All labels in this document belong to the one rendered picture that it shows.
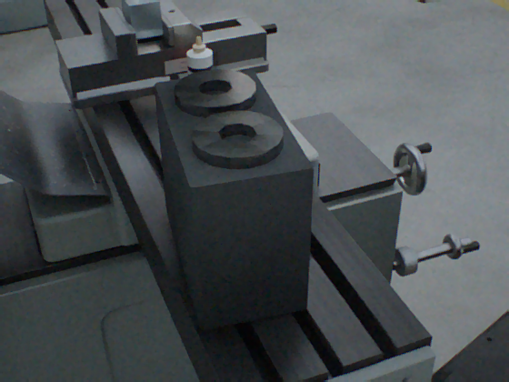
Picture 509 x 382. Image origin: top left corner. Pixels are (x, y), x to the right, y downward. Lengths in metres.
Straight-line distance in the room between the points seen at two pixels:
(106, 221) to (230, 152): 0.52
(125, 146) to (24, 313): 0.34
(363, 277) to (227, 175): 0.25
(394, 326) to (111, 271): 0.57
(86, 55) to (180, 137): 0.52
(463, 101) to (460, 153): 0.44
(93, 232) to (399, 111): 2.18
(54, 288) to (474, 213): 1.73
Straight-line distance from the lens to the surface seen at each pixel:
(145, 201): 0.95
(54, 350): 1.30
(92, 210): 1.15
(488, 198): 2.69
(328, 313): 0.79
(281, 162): 0.68
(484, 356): 1.29
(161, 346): 1.37
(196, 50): 1.14
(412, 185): 1.57
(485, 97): 3.37
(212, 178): 0.66
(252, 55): 1.26
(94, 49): 1.23
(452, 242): 1.55
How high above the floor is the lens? 1.52
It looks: 35 degrees down
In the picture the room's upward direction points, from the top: 1 degrees counter-clockwise
